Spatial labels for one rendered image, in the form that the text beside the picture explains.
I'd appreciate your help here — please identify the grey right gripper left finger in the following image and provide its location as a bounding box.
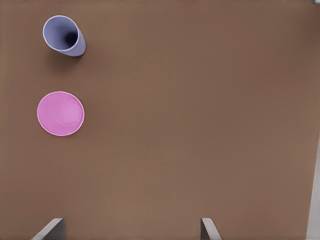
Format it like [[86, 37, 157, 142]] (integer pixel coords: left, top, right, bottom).
[[30, 217, 66, 240]]

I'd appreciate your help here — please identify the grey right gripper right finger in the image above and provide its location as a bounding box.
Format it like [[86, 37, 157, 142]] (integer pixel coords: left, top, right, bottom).
[[200, 217, 221, 240]]

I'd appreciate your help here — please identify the lavender blue cup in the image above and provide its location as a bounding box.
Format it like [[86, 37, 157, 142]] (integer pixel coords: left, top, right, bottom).
[[42, 15, 87, 58]]

